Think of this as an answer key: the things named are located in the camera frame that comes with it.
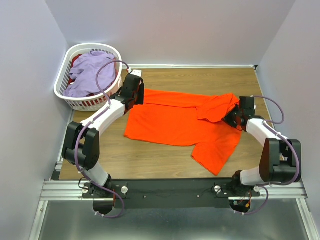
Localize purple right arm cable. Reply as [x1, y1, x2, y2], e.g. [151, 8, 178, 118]
[232, 94, 302, 216]

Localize aluminium frame rail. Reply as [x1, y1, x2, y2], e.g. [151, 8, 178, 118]
[30, 180, 320, 240]

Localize white plastic laundry basket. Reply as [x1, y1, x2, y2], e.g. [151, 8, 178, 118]
[53, 42, 124, 112]

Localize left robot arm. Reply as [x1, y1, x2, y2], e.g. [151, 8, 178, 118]
[61, 70, 145, 198]

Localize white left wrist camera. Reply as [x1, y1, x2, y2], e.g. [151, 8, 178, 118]
[127, 68, 142, 78]

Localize orange t-shirt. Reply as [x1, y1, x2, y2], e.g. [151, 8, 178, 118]
[124, 89, 242, 176]

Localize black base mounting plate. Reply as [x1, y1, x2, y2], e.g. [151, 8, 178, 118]
[81, 177, 260, 210]

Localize lavender t-shirt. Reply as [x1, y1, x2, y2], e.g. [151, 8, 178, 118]
[63, 50, 116, 98]

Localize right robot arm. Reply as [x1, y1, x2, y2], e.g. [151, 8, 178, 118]
[214, 96, 302, 197]

